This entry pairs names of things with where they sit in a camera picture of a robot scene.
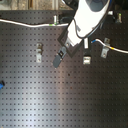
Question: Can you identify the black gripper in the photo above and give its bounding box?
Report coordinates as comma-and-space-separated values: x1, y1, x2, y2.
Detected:
53, 31, 83, 68

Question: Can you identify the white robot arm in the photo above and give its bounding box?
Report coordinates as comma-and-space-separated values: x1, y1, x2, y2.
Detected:
53, 0, 112, 68

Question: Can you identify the top right metal clip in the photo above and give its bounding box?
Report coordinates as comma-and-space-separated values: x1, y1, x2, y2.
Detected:
115, 13, 122, 23

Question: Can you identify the left metal cable clip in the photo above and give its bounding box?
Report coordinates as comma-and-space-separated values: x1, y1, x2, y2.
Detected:
36, 43, 42, 63

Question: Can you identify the metal cable clip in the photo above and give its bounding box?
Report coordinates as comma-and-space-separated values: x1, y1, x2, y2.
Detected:
53, 15, 59, 25
83, 38, 91, 65
36, 43, 42, 63
101, 38, 110, 58

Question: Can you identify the middle metal cable clip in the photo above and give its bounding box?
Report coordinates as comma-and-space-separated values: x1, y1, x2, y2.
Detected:
83, 38, 91, 65

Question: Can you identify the top metal cable clip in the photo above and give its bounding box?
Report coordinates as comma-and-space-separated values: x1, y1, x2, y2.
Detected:
53, 15, 59, 25

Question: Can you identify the right metal cable clip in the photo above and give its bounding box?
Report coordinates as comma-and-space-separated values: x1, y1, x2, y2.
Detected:
101, 38, 110, 58

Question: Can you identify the white cable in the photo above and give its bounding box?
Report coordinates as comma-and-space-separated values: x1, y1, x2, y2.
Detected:
0, 18, 128, 54

